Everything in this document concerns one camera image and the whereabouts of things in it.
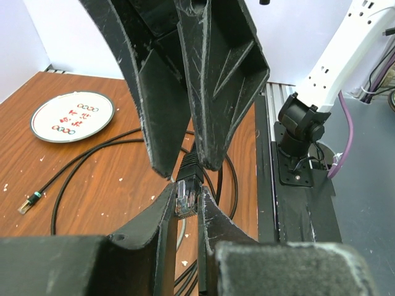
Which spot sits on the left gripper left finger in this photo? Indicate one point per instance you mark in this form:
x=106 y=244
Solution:
x=136 y=259

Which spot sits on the white round printed plate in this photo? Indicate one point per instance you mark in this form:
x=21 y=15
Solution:
x=72 y=117

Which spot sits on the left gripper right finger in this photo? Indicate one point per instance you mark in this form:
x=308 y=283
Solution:
x=232 y=263

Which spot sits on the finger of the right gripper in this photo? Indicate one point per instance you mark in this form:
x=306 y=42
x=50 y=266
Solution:
x=143 y=37
x=225 y=69

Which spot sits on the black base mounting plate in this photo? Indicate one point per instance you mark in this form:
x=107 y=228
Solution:
x=290 y=211

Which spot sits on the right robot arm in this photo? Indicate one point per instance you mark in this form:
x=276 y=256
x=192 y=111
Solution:
x=305 y=111

